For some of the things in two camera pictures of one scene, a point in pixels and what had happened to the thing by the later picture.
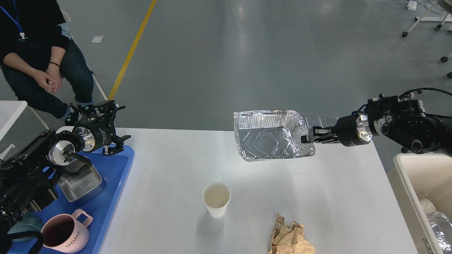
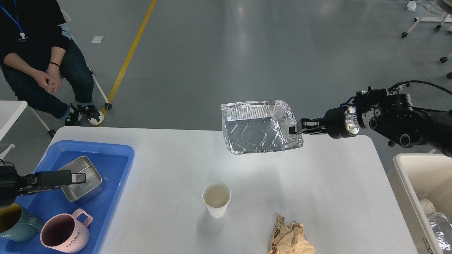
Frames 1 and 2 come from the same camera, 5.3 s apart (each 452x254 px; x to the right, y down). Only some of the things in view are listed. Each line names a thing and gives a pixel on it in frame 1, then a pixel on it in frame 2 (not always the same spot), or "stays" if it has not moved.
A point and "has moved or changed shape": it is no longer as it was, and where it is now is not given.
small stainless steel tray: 81,184 stays
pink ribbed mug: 63,233 stays
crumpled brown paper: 290,240 stays
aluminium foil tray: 271,134 has moved or changed shape
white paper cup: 216,195 stays
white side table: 10,112 stays
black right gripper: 351,130 -> 339,122
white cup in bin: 427,206 stays
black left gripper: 97,132 -> 10,181
